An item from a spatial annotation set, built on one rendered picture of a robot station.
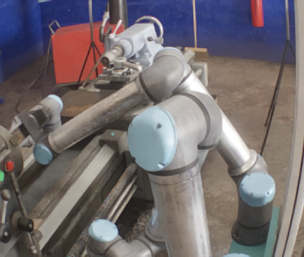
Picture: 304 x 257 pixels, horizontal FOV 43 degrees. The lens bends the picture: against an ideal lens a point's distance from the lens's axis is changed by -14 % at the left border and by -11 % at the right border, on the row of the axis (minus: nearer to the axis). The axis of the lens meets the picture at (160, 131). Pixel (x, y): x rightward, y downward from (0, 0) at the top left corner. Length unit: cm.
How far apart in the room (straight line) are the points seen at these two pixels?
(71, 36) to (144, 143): 393
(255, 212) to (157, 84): 62
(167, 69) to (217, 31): 440
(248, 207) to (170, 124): 85
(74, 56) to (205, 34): 199
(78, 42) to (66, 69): 36
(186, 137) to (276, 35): 491
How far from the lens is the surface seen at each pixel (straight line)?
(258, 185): 163
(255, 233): 171
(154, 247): 136
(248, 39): 578
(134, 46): 255
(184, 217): 94
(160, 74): 143
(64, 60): 484
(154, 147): 85
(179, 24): 593
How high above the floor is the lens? 180
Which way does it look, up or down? 27 degrees down
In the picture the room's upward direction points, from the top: 4 degrees counter-clockwise
